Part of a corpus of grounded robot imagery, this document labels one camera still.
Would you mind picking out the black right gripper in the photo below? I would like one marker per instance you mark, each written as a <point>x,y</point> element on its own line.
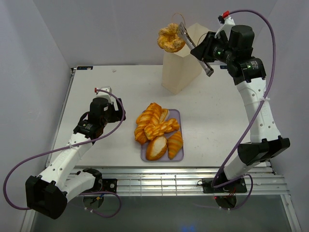
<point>202,50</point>

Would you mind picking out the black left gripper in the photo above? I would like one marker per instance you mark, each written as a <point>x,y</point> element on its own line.
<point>118,115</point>

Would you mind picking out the long braided fake bread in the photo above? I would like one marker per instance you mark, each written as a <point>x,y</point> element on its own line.
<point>151,116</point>

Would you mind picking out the short twisted fake bread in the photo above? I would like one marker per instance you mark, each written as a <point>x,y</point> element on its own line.
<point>153,131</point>

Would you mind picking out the metal kitchen tongs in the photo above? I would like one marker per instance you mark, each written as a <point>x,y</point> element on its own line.
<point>183,34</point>

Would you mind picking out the round sugared fake bun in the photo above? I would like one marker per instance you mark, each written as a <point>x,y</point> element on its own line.
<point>169,40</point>

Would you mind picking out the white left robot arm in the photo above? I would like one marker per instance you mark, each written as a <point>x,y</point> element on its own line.
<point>50,191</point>

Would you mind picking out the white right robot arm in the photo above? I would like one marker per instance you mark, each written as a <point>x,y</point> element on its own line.
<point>249,77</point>

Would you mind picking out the long glazed fake loaf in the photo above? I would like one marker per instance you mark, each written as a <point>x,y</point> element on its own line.
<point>164,115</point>

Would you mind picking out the oval white-topped fake bread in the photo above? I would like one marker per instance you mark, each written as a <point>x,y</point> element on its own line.
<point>156,148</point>

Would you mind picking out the white paper bag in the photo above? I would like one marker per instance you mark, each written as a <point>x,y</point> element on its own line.
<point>179,70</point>

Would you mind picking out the fake croissant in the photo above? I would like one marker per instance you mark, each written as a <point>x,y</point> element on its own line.
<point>175,144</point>

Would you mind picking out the small round orange bun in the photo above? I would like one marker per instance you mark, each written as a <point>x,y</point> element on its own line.
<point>140,136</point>

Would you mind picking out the lilac plastic tray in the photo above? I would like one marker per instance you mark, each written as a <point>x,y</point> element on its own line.
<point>173,113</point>

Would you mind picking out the left blue table label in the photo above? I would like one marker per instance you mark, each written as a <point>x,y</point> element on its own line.
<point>84,68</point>

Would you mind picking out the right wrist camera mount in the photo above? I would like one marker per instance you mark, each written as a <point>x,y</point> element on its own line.
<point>227,23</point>

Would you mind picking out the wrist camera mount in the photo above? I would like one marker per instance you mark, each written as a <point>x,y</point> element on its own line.
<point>227,23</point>
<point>103,95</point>

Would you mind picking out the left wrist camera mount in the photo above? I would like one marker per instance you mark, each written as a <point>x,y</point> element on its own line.
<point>103,95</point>

